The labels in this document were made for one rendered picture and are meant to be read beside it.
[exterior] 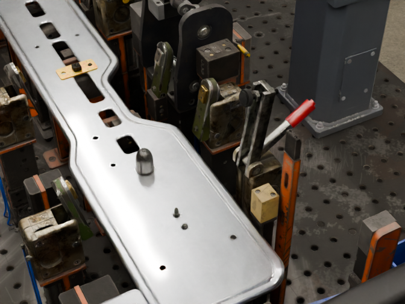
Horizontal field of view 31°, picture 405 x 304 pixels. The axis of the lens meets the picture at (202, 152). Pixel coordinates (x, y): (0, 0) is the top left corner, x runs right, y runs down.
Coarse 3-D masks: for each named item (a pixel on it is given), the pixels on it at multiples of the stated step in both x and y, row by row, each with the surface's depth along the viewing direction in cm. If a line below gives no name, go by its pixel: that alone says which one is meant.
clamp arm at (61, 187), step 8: (56, 184) 113; (64, 184) 113; (56, 192) 113; (64, 192) 113; (72, 192) 115; (64, 200) 114; (72, 200) 115; (64, 208) 115; (72, 208) 116; (72, 216) 117; (80, 216) 118; (80, 224) 119; (88, 224) 120; (80, 232) 120; (88, 232) 121
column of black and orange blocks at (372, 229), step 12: (372, 216) 97; (384, 216) 97; (360, 228) 97; (372, 228) 95; (384, 228) 95; (396, 228) 95; (360, 240) 98; (372, 240) 96; (384, 240) 95; (396, 240) 97; (360, 252) 100; (372, 252) 97; (384, 252) 98; (360, 264) 101; (372, 264) 98; (384, 264) 100; (360, 276) 102; (372, 276) 100
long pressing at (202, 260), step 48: (0, 0) 174; (48, 0) 173; (48, 48) 159; (96, 48) 159; (48, 96) 148; (96, 144) 136; (144, 144) 136; (96, 192) 127; (144, 192) 127; (192, 192) 127; (144, 240) 120; (192, 240) 119; (240, 240) 119; (144, 288) 113; (192, 288) 112; (240, 288) 112
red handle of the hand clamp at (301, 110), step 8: (304, 104) 122; (312, 104) 122; (296, 112) 122; (304, 112) 122; (288, 120) 122; (296, 120) 122; (280, 128) 123; (288, 128) 123; (272, 136) 123; (280, 136) 123; (264, 144) 123; (272, 144) 123; (264, 152) 123
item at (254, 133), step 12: (264, 84) 115; (240, 96) 114; (252, 96) 113; (264, 96) 113; (252, 108) 118; (264, 108) 115; (252, 120) 119; (264, 120) 116; (252, 132) 120; (264, 132) 118; (240, 144) 123; (252, 144) 119; (240, 156) 124; (252, 156) 121
